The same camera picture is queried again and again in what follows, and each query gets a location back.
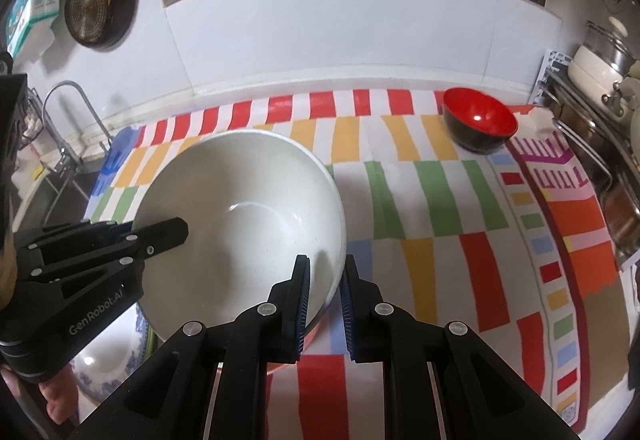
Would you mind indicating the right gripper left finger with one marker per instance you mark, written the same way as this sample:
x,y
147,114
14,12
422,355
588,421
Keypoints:
x,y
210,382

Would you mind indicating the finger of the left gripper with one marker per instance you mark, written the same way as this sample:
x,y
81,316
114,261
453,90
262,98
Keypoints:
x,y
60,251

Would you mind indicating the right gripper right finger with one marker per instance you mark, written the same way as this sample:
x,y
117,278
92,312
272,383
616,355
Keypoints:
x,y
439,382

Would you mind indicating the blue white plate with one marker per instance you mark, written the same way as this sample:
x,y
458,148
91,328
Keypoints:
x,y
118,351

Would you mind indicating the white bowl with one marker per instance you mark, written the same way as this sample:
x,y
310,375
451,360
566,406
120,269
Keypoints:
x,y
253,201

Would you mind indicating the red black bowl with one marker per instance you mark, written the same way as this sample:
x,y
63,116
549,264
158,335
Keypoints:
x,y
476,121

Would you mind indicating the steel kitchen sink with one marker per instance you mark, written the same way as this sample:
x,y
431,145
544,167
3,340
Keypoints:
x,y
42,198

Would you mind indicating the person hand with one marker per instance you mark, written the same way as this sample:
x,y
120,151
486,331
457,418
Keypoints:
x,y
61,395

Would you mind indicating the colourful striped cloth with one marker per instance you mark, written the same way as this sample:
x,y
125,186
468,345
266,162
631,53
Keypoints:
x,y
513,244

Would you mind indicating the black frying pan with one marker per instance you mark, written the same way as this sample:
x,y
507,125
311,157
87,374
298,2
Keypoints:
x,y
99,23

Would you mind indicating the teal white carton box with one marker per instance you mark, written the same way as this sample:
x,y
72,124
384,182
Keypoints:
x,y
28,28

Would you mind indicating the steel pot on rack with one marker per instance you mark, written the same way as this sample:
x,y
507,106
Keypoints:
x,y
606,157

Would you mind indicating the cream ceramic kettle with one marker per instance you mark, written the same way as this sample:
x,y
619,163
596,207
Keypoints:
x,y
630,89

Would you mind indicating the cream pot with lid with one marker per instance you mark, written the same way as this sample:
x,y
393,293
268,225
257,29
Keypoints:
x,y
601,61

